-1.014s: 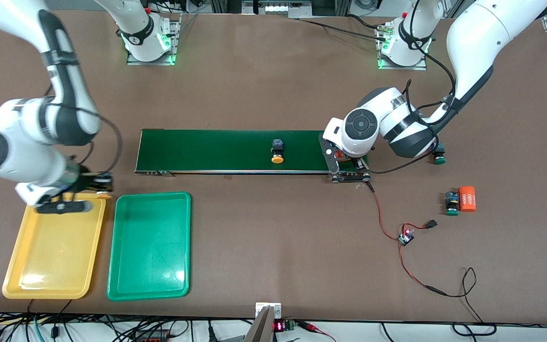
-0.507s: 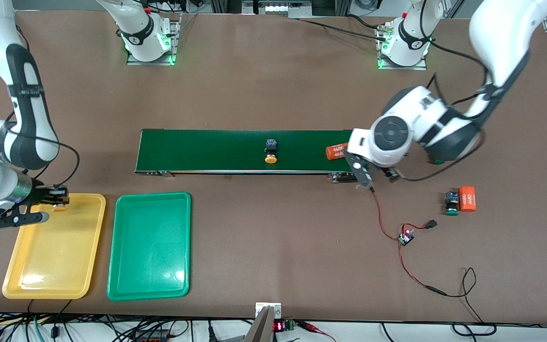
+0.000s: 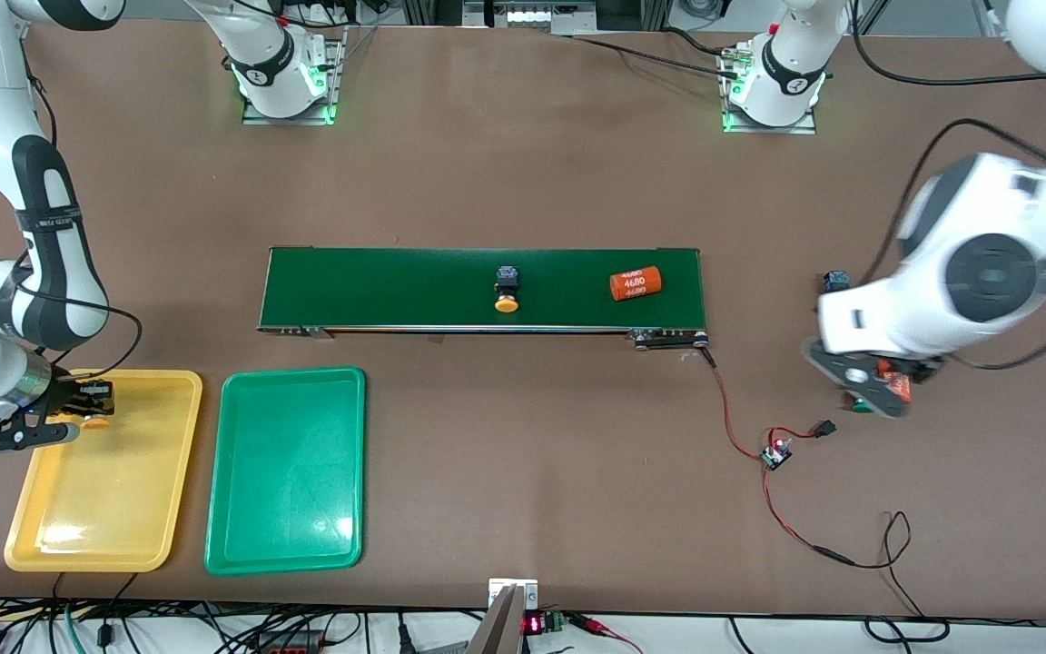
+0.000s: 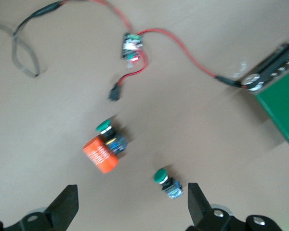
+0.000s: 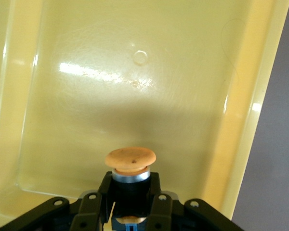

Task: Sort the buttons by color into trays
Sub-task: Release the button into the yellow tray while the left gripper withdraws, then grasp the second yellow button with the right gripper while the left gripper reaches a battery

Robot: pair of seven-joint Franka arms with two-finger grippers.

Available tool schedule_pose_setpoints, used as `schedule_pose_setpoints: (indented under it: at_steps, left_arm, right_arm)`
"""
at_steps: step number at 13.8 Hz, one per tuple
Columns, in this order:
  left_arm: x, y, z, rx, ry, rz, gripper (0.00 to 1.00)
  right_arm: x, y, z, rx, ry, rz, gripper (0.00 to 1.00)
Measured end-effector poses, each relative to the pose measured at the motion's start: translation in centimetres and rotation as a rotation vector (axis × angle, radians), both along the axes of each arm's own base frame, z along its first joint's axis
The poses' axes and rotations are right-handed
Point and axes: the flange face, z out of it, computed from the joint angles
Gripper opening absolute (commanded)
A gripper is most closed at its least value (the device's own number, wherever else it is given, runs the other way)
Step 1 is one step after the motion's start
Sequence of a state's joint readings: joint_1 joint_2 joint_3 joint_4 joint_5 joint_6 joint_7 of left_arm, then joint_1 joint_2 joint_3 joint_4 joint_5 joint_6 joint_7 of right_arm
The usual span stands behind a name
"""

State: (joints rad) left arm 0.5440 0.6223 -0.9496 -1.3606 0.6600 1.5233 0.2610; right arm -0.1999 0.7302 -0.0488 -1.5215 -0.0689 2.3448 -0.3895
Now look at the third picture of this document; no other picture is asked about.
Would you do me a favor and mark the orange cylinder marked 4680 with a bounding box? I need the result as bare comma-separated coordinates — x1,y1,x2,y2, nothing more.
877,359,914,401
609,265,665,302

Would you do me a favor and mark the yellow plastic tray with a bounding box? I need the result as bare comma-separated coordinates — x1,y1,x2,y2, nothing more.
4,368,204,573

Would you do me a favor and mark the green plastic tray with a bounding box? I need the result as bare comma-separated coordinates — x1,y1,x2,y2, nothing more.
203,365,368,577

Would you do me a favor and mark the green conveyor belt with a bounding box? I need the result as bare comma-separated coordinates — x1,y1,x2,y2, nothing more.
256,245,713,352

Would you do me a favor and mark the black box with red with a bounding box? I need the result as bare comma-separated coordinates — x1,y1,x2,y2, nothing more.
255,627,329,654

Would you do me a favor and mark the red clip lead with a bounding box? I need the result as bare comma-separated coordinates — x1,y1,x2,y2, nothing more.
568,613,646,654

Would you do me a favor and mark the white power strip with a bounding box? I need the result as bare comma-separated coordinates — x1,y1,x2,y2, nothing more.
461,0,598,35

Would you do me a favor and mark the thin black looped cable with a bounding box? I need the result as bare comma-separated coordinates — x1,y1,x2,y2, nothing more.
850,511,952,644

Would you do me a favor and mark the red black power wire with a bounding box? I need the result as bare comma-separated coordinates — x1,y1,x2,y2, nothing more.
701,345,858,568

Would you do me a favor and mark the black cable tangle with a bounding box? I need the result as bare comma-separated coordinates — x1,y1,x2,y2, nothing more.
0,595,488,654

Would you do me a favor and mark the long black floor cable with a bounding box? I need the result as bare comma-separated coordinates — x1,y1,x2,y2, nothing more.
727,616,1046,648

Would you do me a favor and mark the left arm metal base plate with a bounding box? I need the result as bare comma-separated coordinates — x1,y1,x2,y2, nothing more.
721,50,819,135

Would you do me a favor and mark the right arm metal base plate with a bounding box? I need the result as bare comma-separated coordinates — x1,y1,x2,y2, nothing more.
242,27,348,126

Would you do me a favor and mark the black cable to arm base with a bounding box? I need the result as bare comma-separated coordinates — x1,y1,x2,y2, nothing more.
568,25,746,81

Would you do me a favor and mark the white mount bracket plate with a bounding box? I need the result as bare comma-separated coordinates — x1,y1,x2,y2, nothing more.
488,578,540,609

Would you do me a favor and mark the grey camera mount pole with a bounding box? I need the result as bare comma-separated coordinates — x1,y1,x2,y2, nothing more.
467,584,528,654

